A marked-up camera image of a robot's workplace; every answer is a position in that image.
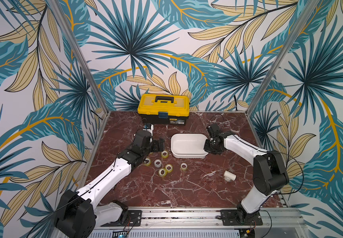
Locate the yellow tape roll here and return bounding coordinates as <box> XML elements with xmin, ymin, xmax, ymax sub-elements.
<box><xmin>158</xmin><ymin>168</ymin><xmax>167</xmax><ymax>177</ymax></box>
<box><xmin>161</xmin><ymin>150</ymin><xmax>169</xmax><ymax>159</ymax></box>
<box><xmin>144</xmin><ymin>158</ymin><xmax>151</xmax><ymax>166</ymax></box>
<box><xmin>165</xmin><ymin>164</ymin><xmax>173</xmax><ymax>173</ymax></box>
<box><xmin>180</xmin><ymin>163</ymin><xmax>188</xmax><ymax>171</ymax></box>

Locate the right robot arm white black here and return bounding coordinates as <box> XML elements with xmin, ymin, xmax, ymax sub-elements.
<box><xmin>204</xmin><ymin>124</ymin><xmax>289</xmax><ymax>224</ymax></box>

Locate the yellow tape roll bottom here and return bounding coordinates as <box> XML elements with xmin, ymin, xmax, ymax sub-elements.
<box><xmin>158</xmin><ymin>168</ymin><xmax>167</xmax><ymax>177</ymax></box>

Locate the aluminium front rail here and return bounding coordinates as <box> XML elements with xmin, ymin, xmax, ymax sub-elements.
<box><xmin>86</xmin><ymin>206</ymin><xmax>306</xmax><ymax>230</ymax></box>

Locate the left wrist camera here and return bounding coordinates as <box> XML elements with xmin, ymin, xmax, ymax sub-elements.
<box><xmin>143</xmin><ymin>123</ymin><xmax>154</xmax><ymax>135</ymax></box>

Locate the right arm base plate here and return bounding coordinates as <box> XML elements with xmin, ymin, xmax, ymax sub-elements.
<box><xmin>216</xmin><ymin>210</ymin><xmax>263</xmax><ymax>227</ymax></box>

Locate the white pipe fitting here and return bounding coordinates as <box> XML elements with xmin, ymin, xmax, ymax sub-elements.
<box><xmin>224</xmin><ymin>171</ymin><xmax>236</xmax><ymax>182</ymax></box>

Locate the yellow black toolbox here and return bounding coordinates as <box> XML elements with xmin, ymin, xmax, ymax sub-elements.
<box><xmin>137</xmin><ymin>94</ymin><xmax>190</xmax><ymax>126</ymax></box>

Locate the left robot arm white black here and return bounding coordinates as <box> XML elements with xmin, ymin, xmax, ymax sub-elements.
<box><xmin>54</xmin><ymin>130</ymin><xmax>164</xmax><ymax>238</ymax></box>

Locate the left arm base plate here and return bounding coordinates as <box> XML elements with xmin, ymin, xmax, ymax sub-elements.
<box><xmin>102</xmin><ymin>210</ymin><xmax>142</xmax><ymax>228</ymax></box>

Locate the white plastic storage box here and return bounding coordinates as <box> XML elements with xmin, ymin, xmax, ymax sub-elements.
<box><xmin>170</xmin><ymin>133</ymin><xmax>209</xmax><ymax>159</ymax></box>

